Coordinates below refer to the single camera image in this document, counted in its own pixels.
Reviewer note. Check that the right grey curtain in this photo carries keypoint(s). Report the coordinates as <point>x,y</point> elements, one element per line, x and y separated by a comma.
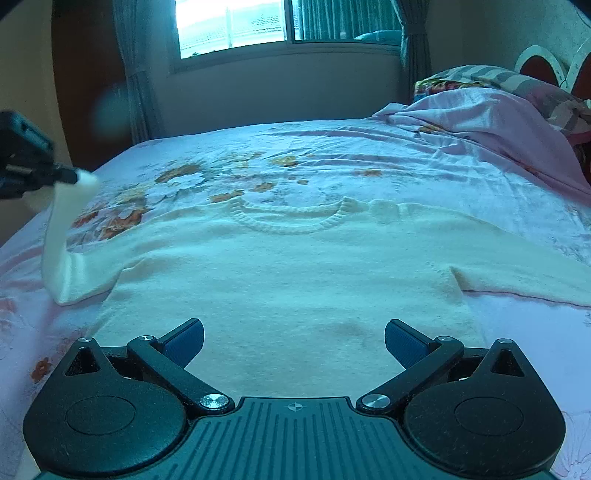
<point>415,49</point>

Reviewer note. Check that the window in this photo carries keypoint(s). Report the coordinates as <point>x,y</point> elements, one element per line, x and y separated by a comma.
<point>208,33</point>

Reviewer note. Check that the left grey curtain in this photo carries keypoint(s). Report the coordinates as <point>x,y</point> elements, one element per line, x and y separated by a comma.
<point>132,22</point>

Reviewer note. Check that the white red headboard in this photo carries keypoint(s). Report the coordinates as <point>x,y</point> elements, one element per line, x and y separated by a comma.
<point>556,49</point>

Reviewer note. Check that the dark wooden door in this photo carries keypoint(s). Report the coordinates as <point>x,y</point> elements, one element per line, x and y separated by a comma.
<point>90,82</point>

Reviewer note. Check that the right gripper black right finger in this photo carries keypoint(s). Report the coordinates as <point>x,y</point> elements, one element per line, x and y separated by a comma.
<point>426,362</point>

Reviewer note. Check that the pink blanket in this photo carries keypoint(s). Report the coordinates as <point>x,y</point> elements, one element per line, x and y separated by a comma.
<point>505,124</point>

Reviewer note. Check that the cream knitted sweater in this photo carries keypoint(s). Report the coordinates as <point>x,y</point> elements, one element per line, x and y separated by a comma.
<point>295,300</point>

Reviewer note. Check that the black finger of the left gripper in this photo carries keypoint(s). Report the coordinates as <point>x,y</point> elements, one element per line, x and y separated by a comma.
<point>60,174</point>

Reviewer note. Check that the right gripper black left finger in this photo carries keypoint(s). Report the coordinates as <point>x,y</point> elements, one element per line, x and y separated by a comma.
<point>162,361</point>

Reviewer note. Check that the floral bed sheet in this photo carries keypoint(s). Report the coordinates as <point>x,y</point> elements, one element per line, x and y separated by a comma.
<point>293,164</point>

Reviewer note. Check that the striped colourful pillow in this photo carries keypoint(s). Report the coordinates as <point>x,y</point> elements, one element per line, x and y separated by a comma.
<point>563,111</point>

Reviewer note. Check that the grey curtain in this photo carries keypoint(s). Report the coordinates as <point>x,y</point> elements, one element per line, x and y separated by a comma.
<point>132,22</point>
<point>415,49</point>

